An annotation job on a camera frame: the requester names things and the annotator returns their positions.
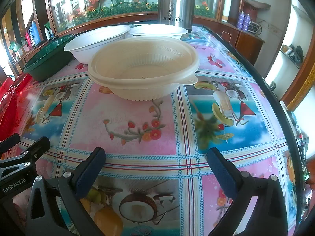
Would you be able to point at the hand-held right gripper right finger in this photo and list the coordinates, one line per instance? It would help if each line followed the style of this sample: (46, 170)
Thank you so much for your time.
(221, 172)

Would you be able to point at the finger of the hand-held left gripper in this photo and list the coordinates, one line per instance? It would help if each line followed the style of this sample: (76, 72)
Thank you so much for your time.
(39, 147)
(11, 142)

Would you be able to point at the white bowl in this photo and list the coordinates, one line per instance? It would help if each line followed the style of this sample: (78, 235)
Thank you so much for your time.
(157, 30)
(83, 51)

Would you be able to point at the red plate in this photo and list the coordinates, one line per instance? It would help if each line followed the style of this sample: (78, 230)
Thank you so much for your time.
(6, 113)

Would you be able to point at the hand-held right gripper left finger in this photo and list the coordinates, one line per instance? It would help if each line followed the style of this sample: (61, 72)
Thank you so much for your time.
(89, 172)

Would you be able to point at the purple spray can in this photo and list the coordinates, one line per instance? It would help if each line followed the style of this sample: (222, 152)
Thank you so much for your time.
(246, 22)
(240, 21)

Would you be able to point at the green bowl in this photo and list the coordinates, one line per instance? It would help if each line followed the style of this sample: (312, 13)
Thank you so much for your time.
(46, 64)

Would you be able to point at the white plastic bottle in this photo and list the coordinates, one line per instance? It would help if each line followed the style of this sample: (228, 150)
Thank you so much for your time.
(47, 34)

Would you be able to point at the blue thermos jug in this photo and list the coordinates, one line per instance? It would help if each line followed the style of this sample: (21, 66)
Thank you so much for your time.
(35, 33)

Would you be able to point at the printed fruit tablecloth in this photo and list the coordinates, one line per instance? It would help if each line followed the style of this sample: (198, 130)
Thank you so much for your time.
(172, 132)

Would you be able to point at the flower mural glass panel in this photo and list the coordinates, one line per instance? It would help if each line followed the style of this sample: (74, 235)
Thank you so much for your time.
(110, 0)

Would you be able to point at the dark cloth bundle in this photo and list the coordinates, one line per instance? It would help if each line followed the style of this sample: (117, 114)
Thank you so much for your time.
(294, 51)

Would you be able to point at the steel thermos jug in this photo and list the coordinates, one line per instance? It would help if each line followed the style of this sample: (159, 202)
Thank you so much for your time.
(176, 5)

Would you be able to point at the pink bottle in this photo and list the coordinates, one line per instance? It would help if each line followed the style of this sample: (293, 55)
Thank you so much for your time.
(27, 39)

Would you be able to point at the green plastic bag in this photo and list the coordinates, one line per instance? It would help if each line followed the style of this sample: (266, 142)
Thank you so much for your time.
(14, 46)

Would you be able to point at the low wooden cabinet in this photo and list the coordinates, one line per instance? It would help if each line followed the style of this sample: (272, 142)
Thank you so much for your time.
(246, 44)

